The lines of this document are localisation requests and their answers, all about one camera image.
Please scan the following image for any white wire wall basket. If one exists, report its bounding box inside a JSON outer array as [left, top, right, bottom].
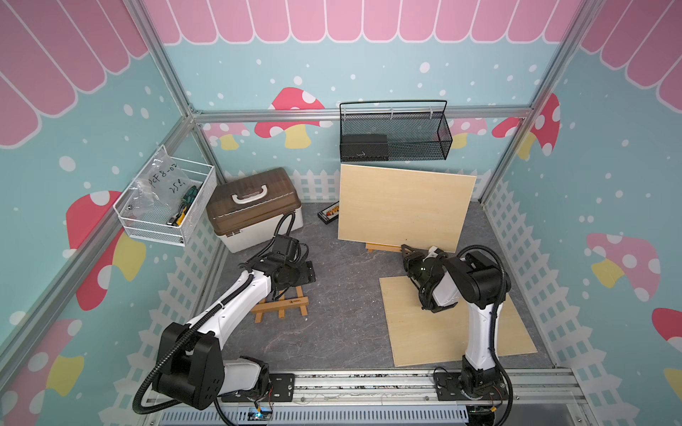
[[114, 147, 217, 247]]

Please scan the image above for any black bit set case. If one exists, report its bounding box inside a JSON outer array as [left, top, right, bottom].
[[317, 202, 340, 225]]

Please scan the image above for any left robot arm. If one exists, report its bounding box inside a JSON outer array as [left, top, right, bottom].
[[131, 212, 316, 415]]

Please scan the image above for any plywood board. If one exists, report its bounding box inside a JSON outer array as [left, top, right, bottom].
[[337, 164, 476, 252], [379, 276, 536, 367]]

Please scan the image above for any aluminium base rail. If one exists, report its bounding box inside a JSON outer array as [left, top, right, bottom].
[[139, 368, 598, 425]]

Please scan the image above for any black mesh wall basket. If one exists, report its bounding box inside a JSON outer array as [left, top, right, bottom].
[[339, 99, 454, 162]]

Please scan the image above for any clear plastic bag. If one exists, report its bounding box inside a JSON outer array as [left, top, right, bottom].
[[127, 148, 193, 218]]

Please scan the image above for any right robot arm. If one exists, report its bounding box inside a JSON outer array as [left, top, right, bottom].
[[401, 244, 512, 399]]

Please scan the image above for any black box in basket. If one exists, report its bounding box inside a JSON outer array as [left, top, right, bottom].
[[339, 134, 389, 163]]

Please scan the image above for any green yellow screwdriver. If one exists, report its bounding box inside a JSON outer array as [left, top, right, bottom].
[[166, 186, 199, 227]]

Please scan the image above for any brown lid tool box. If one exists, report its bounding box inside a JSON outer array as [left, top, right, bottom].
[[206, 168, 303, 253]]

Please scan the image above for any wooden easel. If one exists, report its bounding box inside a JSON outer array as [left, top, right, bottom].
[[365, 243, 401, 253], [250, 286, 309, 324]]

